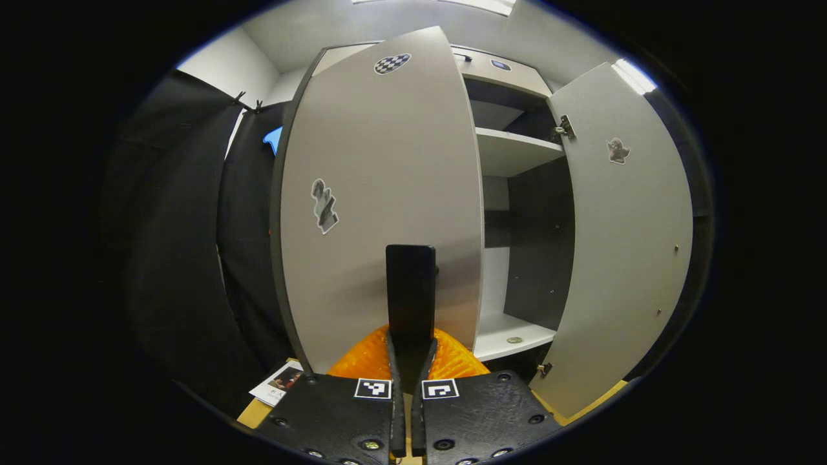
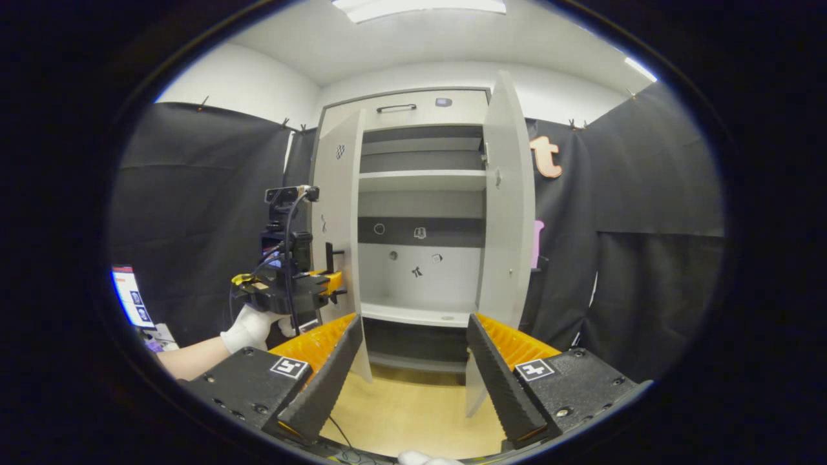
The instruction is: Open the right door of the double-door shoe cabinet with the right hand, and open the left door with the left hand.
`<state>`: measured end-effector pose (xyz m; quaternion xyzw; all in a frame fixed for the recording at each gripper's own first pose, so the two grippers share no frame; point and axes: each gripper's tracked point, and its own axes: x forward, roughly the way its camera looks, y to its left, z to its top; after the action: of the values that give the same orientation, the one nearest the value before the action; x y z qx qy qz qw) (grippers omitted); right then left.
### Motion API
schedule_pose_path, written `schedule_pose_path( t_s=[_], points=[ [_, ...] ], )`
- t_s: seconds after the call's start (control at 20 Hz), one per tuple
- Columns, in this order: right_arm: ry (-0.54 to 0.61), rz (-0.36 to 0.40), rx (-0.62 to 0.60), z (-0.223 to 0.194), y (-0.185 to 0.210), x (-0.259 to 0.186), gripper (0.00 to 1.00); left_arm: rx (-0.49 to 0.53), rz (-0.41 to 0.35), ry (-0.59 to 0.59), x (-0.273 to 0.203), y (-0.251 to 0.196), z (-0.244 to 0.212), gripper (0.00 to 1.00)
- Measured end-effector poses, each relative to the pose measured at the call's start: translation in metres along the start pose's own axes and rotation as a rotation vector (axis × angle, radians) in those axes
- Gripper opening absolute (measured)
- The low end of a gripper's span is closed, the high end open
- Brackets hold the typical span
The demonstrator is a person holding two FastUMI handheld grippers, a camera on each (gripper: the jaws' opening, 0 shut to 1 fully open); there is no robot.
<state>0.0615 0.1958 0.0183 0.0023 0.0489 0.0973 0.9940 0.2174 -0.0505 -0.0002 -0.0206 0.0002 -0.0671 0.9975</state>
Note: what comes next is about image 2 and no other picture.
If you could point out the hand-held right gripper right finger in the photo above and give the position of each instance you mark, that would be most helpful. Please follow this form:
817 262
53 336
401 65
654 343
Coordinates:
507 394

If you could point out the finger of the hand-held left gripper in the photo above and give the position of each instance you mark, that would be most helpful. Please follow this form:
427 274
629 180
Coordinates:
333 282

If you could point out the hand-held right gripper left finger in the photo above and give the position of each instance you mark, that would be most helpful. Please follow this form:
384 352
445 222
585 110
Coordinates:
329 387

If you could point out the grey double-door shoe cabinet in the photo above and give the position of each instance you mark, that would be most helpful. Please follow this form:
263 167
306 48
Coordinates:
420 278

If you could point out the shoe cabinet door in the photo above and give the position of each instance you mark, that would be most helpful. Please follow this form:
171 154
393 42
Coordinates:
339 194
510 226

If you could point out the white cabinet shelf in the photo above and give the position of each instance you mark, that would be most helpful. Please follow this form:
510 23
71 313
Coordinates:
420 181
413 315

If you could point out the white soft object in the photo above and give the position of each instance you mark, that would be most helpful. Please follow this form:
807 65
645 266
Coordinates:
426 459

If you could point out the white desk item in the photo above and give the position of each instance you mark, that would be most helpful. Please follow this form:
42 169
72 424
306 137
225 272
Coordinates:
165 334

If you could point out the lit display screen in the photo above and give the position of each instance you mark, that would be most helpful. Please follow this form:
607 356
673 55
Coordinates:
132 297

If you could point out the black backdrop cloth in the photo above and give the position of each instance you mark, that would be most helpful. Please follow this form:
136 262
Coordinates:
646 181

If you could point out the large ceiling light panel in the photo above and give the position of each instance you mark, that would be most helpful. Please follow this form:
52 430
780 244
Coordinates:
420 8

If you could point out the small ceiling light panel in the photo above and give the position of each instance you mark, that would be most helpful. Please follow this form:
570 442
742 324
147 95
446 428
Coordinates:
639 68

